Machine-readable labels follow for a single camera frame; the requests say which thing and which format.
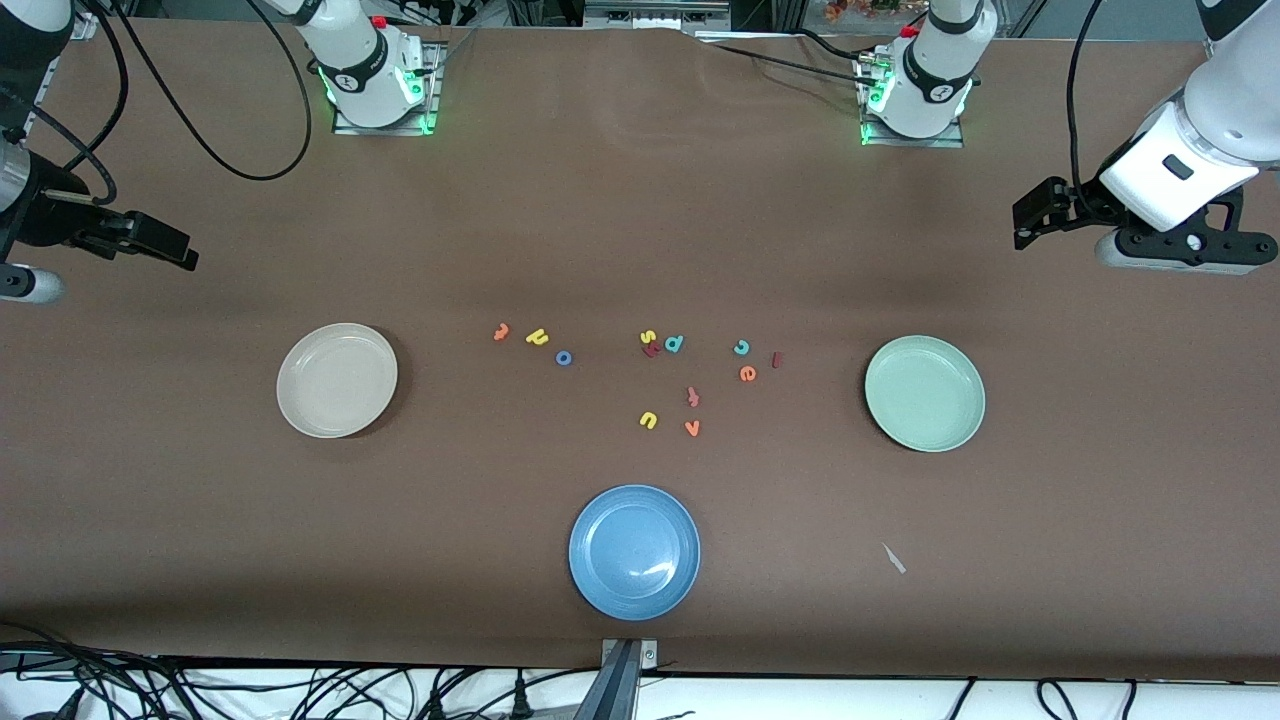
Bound light green plate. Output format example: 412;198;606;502
864;335;987;453

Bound beige brown plate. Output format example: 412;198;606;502
276;322;399;439

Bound brown table cover sheet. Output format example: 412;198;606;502
0;18;1280;681

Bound blue plate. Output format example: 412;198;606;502
568;484;701;621

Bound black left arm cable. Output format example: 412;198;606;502
1066;0;1103;206

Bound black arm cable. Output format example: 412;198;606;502
1066;0;1103;206
0;0;313;206

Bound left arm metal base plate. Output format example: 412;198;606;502
858;50;966;149

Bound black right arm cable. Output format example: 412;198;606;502
0;0;313;206

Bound short black table cable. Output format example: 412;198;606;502
790;28;881;69

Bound long black table cable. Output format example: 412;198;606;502
700;40;883;89

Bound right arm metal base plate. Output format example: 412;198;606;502
332;42;446;136

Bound tangled black floor cables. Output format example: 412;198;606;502
0;620;601;720

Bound grey metal frame piece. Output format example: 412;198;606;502
585;0;731;31

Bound black looped hanging cable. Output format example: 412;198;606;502
1035;678;1083;720

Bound grey metal camera mount bracket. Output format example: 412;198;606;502
585;638;661;720

